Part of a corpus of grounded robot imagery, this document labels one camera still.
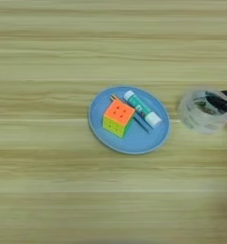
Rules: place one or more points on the white green glue stick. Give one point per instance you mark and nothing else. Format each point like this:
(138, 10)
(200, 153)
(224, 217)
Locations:
(142, 108)

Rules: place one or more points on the black gold pen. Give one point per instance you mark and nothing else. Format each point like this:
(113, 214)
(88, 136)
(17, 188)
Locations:
(142, 124)

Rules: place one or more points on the blue round plate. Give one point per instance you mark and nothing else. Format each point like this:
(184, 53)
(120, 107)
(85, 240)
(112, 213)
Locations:
(140, 139)

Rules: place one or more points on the orange yellow puzzle cube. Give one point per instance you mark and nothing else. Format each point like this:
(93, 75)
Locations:
(118, 117)

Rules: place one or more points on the clear tape roll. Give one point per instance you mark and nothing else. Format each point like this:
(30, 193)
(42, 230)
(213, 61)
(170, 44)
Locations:
(195, 117)

